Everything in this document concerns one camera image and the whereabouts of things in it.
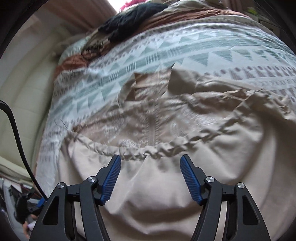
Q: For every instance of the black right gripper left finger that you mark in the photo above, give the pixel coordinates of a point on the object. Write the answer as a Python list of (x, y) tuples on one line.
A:
[(57, 219)]

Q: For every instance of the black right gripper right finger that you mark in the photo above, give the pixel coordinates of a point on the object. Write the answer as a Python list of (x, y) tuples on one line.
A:
[(243, 218)]

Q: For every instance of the beige jacket with paisley lining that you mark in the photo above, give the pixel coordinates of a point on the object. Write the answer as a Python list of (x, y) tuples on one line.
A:
[(234, 131)]

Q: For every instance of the geometric patterned bed cover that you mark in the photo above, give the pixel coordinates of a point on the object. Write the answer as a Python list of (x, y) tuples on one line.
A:
[(232, 47)]

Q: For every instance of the black knitted garment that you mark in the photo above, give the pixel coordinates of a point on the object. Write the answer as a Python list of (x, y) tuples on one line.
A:
[(121, 26)]

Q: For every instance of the white bedside drawer cabinet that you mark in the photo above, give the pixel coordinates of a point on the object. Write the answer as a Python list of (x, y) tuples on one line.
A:
[(258, 16)]

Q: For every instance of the pink curtain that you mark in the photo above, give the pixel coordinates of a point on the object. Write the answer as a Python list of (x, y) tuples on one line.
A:
[(84, 14)]

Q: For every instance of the rust and beige crumpled duvet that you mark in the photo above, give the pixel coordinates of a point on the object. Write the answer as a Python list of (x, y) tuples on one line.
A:
[(98, 52)]

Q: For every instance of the pink red garment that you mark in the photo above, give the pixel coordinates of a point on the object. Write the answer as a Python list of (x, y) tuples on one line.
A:
[(132, 3)]

